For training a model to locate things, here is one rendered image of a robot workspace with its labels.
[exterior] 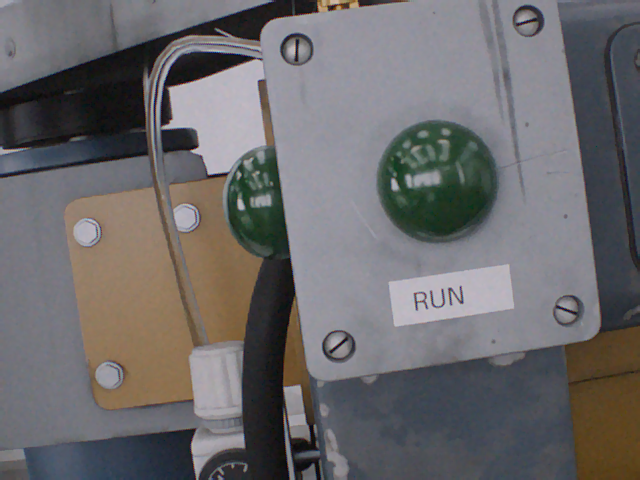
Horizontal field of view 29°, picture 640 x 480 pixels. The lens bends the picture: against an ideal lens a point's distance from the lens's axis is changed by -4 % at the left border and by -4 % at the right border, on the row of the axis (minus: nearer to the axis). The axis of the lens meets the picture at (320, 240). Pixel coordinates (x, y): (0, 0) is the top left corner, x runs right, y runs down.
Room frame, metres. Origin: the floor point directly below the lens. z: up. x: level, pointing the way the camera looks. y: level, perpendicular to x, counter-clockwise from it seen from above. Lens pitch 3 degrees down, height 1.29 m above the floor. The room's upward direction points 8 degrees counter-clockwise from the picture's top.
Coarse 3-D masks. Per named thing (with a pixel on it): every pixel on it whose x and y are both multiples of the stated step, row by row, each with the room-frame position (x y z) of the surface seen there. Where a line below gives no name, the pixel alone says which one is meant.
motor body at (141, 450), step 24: (72, 144) 0.78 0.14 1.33; (96, 144) 0.78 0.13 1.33; (120, 144) 0.78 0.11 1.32; (144, 144) 0.79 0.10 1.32; (168, 144) 0.80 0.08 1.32; (192, 144) 0.83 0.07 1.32; (0, 168) 0.79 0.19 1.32; (24, 168) 0.78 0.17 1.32; (48, 168) 0.78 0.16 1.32; (168, 432) 0.78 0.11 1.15; (192, 432) 0.79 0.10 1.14; (48, 456) 0.79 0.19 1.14; (72, 456) 0.78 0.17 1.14; (96, 456) 0.78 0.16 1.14; (120, 456) 0.77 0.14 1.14; (144, 456) 0.78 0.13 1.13; (168, 456) 0.78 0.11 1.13; (192, 456) 0.79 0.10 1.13
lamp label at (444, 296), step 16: (464, 272) 0.31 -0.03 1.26; (480, 272) 0.31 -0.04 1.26; (496, 272) 0.32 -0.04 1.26; (400, 288) 0.31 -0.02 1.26; (416, 288) 0.31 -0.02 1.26; (432, 288) 0.31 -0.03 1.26; (448, 288) 0.31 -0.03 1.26; (464, 288) 0.32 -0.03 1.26; (480, 288) 0.32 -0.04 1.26; (496, 288) 0.31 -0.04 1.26; (400, 304) 0.31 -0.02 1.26; (416, 304) 0.31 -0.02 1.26; (432, 304) 0.31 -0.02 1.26; (448, 304) 0.31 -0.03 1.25; (464, 304) 0.31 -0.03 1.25; (480, 304) 0.31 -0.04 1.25; (496, 304) 0.31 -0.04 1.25; (512, 304) 0.32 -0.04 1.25; (400, 320) 0.31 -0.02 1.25; (416, 320) 0.31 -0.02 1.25; (432, 320) 0.31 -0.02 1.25
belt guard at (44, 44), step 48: (48, 0) 0.69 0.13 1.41; (96, 0) 0.65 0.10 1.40; (144, 0) 0.62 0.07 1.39; (192, 0) 0.59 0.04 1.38; (240, 0) 0.56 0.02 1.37; (288, 0) 0.63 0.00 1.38; (0, 48) 0.74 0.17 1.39; (48, 48) 0.70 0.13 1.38; (96, 48) 0.66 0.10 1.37; (0, 96) 0.88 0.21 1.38; (48, 96) 0.93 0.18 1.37
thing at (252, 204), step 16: (240, 160) 0.33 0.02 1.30; (256, 160) 0.33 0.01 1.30; (272, 160) 0.33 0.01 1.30; (240, 176) 0.33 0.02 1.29; (256, 176) 0.32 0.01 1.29; (272, 176) 0.32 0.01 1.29; (224, 192) 0.33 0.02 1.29; (240, 192) 0.33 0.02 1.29; (256, 192) 0.32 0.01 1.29; (272, 192) 0.32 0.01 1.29; (224, 208) 0.33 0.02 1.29; (240, 208) 0.33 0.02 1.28; (256, 208) 0.32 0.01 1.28; (272, 208) 0.32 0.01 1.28; (240, 224) 0.33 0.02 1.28; (256, 224) 0.32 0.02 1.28; (272, 224) 0.32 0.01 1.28; (240, 240) 0.33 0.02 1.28; (256, 240) 0.33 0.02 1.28; (272, 240) 0.33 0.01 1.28; (288, 240) 0.33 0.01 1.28; (256, 256) 0.33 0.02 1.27; (272, 256) 0.33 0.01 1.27; (288, 256) 0.33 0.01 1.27
